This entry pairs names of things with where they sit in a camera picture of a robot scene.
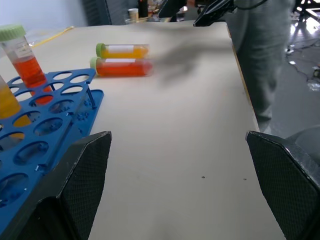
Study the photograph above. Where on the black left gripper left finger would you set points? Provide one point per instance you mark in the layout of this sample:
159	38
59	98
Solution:
75	180

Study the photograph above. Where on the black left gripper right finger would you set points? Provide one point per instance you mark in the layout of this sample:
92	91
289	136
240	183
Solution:
287	180

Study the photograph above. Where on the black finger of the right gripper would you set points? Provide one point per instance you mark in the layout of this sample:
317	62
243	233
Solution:
171	7
212	13

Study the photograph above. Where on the yellow liquid tube, green cap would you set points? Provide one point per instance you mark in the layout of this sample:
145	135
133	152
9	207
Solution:
125	53

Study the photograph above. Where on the red liquid tube, green cap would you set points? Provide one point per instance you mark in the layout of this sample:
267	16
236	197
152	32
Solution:
125	70
27	70

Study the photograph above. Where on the blue plastic test tube rack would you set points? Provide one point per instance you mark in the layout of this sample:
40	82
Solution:
98	97

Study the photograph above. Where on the black bottle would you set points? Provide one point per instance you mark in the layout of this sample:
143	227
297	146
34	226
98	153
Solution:
143	8

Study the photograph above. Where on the paper cup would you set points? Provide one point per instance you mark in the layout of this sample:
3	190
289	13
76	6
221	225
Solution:
133	13

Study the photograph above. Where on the person in grey trousers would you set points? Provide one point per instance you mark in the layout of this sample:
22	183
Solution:
260	50

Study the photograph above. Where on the dark grey chair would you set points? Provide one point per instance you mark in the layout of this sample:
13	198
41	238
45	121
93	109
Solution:
96	12

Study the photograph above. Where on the black office chair base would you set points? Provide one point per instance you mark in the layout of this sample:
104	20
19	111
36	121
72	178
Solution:
303	7

